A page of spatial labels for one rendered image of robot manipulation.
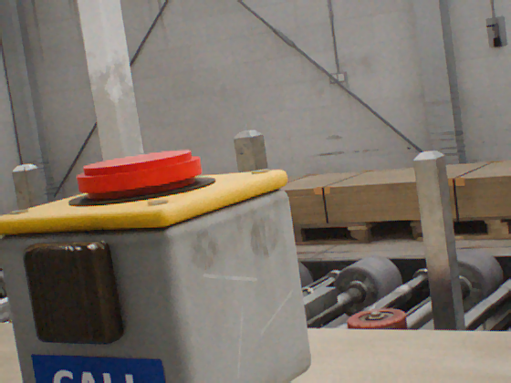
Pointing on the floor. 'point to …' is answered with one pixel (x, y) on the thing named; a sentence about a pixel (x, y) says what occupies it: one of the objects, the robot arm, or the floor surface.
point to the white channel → (110, 78)
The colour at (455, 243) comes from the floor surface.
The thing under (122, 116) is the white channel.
